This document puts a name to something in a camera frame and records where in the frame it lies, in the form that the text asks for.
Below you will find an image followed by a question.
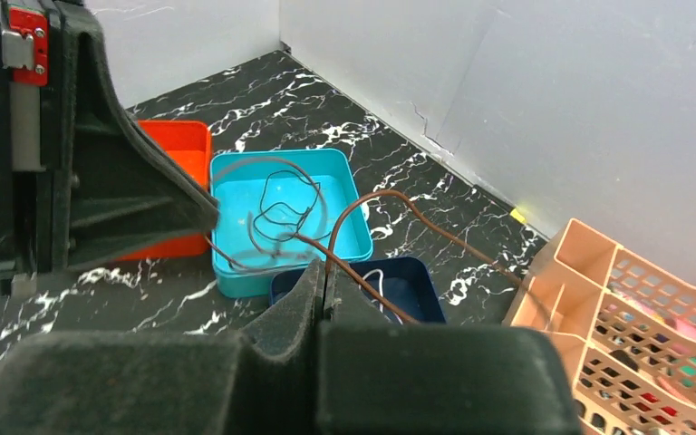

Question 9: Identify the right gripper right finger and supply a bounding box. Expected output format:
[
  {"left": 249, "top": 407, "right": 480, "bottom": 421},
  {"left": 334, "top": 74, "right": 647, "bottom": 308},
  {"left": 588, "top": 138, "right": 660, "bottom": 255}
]
[{"left": 317, "top": 267, "right": 582, "bottom": 434}]

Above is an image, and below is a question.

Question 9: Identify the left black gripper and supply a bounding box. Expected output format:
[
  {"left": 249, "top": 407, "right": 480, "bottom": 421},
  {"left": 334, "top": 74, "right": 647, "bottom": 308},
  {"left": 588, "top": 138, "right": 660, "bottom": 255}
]
[{"left": 0, "top": 1, "right": 219, "bottom": 283}]

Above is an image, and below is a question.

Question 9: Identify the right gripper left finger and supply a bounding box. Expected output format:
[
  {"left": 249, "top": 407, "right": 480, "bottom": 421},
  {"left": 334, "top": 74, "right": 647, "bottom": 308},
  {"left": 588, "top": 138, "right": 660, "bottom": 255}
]
[{"left": 0, "top": 260, "right": 324, "bottom": 434}]

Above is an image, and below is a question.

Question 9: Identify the brown wire bundle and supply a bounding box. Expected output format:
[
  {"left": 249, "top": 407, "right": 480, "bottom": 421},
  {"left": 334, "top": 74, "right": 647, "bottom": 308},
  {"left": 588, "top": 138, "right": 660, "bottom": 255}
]
[{"left": 203, "top": 157, "right": 550, "bottom": 328}]

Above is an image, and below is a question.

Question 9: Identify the black wire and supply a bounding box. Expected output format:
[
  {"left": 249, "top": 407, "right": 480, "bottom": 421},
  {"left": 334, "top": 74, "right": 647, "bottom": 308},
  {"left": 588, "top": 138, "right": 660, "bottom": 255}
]
[{"left": 253, "top": 169, "right": 325, "bottom": 245}]

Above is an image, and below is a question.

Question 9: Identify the red square tray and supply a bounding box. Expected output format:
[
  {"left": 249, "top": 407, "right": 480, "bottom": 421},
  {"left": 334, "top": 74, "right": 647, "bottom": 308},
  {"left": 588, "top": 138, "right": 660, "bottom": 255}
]
[{"left": 120, "top": 120, "right": 212, "bottom": 261}]

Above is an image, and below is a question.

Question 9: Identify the navy square tray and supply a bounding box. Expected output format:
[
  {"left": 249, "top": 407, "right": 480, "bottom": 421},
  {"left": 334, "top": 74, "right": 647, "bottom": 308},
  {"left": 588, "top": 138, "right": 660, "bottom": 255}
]
[{"left": 268, "top": 256, "right": 446, "bottom": 324}]

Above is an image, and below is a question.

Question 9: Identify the teal square tray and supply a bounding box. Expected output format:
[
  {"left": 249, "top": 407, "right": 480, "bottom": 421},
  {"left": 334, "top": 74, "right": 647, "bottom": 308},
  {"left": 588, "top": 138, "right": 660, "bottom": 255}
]
[{"left": 208, "top": 149, "right": 373, "bottom": 298}]

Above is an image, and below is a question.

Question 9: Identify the small yellow object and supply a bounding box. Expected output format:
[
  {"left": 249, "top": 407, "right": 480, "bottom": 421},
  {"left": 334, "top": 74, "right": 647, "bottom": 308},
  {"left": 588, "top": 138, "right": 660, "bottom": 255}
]
[{"left": 509, "top": 208, "right": 527, "bottom": 225}]

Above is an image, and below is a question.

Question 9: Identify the peach plastic file organizer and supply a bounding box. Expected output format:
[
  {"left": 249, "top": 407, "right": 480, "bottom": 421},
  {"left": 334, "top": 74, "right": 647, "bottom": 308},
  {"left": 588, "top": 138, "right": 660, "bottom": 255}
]
[{"left": 504, "top": 219, "right": 696, "bottom": 434}]

